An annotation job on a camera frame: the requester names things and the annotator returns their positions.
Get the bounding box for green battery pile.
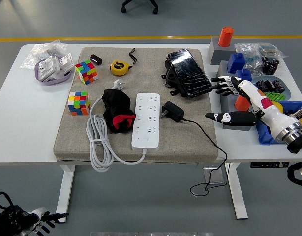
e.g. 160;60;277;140
264;91;287;101

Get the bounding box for grey-brown fabric mat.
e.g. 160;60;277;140
53;46;219;164

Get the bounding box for black capacitor cluster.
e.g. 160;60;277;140
261;57;280;76

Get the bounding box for black red fabric bundle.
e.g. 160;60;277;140
102;89;137;134

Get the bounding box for shiny black phone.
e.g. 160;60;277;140
166;48;214;98

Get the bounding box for multicolour puzzle cube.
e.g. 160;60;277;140
75;60;99;86
67;91;91;116

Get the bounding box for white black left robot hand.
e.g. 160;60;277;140
28;207;68;234

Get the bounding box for clear bag of small parts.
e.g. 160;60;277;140
234;43;265;74

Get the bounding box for black office chair base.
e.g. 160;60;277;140
121;0;159;15

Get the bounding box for orange cylinder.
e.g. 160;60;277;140
218;26;235;48
234;94;251;111

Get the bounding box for clear bag of white sockets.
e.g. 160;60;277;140
20;40;69;69

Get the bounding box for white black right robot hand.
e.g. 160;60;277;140
205;75;301;138

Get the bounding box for silver floor plate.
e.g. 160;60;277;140
203;166;227;185

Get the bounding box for purple oval tray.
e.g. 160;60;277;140
34;55;73;86

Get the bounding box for white table leg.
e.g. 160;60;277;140
56;164;77;221
224;162;249;220

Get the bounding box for white wall socket panel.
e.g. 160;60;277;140
37;56;61;82
58;53;74;72

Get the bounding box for black plug adapter with cord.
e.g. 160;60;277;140
160;100;228;197

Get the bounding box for dark brown cylinder capacitor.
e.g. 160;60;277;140
90;54;103;66

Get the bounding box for black pouch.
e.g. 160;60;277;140
161;60;188;98

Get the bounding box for blue plastic bin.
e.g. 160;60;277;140
256;100;302;146

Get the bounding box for blue square block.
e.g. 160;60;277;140
227;52;246;74
236;69;252;82

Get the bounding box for black desk control panel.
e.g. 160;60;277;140
250;161;290;169

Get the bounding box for blue-grey plate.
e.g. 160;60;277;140
250;75;292;101

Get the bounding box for clear bag with round tin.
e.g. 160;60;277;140
258;43;289;59

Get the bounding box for white power strip with cable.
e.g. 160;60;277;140
86;79;161;172

